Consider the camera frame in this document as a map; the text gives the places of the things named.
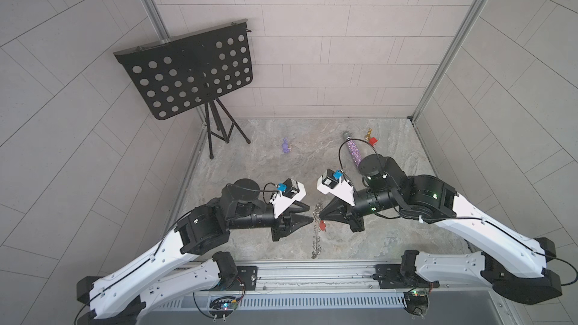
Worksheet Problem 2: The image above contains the metal disc with key rings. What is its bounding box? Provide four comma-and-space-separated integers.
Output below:
312, 203, 322, 260

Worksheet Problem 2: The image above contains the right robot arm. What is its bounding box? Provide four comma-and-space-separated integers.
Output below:
317, 154, 563, 305

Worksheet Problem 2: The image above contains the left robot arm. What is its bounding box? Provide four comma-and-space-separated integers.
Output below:
74, 178, 313, 324

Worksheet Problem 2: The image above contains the purple glitter microphone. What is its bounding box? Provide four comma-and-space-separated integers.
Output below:
343, 131, 363, 168

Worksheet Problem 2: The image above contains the small purple figurine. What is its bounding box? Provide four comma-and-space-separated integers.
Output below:
281, 138, 292, 153

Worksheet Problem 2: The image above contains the gold chess pawn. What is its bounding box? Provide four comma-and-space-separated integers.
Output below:
365, 129, 373, 141

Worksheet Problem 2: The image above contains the left circuit board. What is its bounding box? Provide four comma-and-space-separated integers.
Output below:
209, 296, 241, 311

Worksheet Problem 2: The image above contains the circuit board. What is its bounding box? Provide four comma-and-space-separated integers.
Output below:
209, 296, 241, 311
403, 292, 429, 317

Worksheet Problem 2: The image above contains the right circuit board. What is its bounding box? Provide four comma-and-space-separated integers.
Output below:
403, 292, 429, 317

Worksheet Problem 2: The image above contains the black perforated music stand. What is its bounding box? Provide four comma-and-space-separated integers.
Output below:
114, 19, 254, 142

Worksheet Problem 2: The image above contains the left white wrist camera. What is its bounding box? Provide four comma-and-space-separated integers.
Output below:
269, 178, 306, 219

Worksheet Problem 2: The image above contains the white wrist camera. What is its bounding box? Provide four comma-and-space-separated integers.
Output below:
317, 169, 355, 206
269, 178, 306, 219

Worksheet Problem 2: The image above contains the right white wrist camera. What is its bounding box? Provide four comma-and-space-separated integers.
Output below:
317, 169, 355, 206

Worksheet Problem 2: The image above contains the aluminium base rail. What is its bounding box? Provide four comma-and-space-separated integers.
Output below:
128, 259, 504, 299

